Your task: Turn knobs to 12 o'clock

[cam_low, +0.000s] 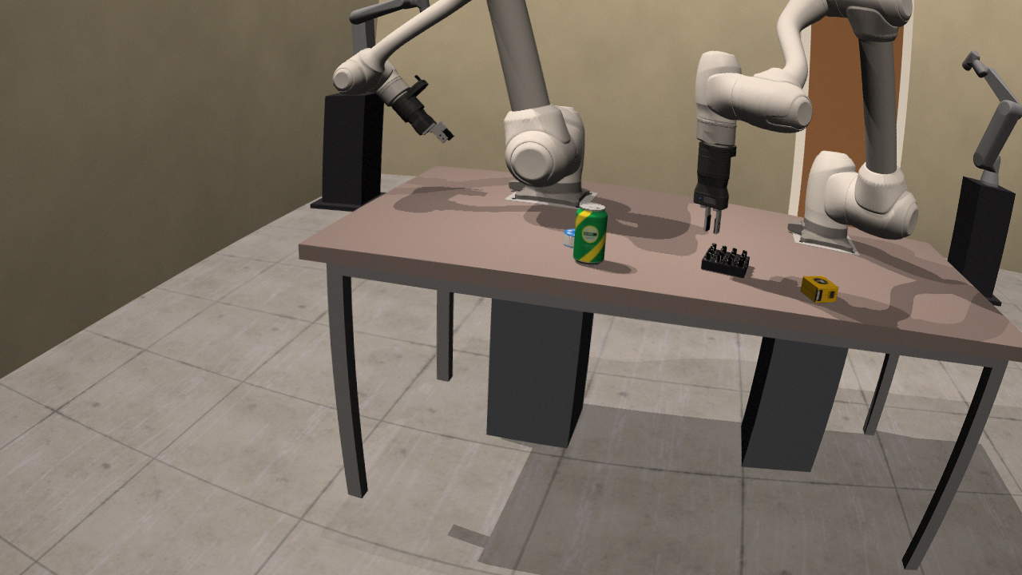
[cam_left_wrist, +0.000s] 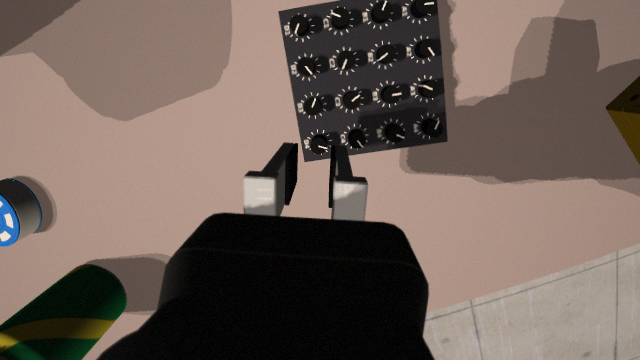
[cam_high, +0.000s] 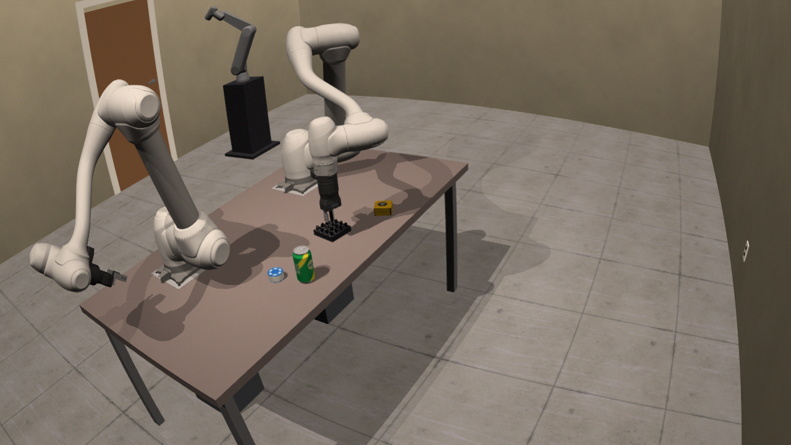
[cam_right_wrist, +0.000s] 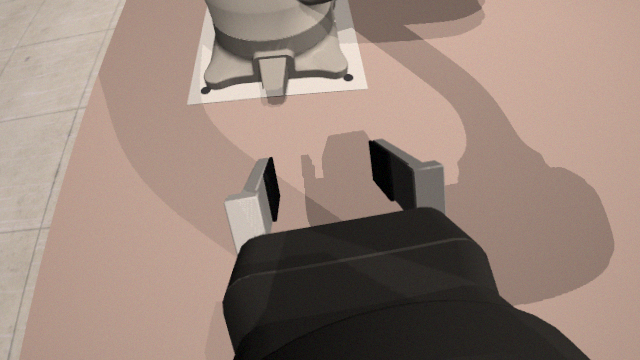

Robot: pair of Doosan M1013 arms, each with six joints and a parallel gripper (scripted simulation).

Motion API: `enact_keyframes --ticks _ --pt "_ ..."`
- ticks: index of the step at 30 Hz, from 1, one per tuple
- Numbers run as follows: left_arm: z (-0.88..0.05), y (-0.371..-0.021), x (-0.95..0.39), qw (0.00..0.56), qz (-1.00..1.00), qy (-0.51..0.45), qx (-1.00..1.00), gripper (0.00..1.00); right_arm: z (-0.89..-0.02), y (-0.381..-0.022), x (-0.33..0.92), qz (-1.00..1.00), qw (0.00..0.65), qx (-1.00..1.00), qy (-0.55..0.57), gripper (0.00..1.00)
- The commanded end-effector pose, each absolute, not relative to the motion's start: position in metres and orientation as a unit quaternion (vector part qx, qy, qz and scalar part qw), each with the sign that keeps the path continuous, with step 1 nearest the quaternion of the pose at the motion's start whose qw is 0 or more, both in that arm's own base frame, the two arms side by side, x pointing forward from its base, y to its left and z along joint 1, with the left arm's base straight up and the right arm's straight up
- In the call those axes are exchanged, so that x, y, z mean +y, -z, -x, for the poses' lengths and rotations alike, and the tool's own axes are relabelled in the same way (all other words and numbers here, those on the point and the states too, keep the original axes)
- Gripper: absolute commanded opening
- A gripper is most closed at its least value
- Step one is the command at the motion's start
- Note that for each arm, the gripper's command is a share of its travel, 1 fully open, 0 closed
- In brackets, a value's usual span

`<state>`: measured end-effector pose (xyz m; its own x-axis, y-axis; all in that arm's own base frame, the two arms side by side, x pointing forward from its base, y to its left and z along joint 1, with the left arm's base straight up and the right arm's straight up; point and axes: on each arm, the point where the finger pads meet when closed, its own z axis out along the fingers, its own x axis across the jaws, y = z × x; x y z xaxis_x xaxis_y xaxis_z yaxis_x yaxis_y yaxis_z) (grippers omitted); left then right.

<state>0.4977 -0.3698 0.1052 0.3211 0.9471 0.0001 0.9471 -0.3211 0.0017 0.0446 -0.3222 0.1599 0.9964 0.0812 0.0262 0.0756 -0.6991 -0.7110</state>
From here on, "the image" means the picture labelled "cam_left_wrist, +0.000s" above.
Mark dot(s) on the black knob panel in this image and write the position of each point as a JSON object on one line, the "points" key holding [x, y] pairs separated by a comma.
{"points": [[355, 57]]}

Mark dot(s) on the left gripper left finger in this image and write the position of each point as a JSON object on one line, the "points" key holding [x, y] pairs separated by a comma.
{"points": [[266, 192]]}

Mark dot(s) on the green and yellow drink can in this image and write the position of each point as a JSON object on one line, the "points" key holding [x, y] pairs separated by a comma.
{"points": [[66, 320]]}

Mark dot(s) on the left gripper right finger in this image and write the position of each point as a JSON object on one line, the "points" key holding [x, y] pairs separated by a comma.
{"points": [[347, 193]]}

